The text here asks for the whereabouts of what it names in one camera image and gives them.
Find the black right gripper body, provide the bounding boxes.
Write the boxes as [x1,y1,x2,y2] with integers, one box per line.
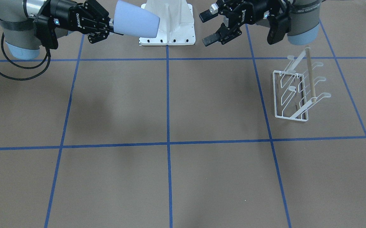
[47,0,111,44]

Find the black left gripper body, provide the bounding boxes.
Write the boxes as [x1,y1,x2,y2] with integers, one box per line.
[217,0,286,35]

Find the light blue plastic cup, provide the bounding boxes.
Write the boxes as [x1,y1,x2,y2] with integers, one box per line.
[113,0,160,38]

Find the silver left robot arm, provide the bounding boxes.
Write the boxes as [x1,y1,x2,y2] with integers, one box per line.
[199,0,322,46]

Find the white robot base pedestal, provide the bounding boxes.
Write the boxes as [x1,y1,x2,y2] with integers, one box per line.
[139,0,196,46]

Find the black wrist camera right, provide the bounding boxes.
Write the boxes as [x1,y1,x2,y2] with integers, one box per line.
[34,15,59,49]

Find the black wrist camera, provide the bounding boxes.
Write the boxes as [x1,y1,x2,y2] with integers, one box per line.
[34,15,59,49]
[267,13,291,45]

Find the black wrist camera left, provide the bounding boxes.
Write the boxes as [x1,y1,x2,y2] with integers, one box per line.
[267,13,291,45]

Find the white wire cup holder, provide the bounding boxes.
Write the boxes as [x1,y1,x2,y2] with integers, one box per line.
[272,46,331,122]

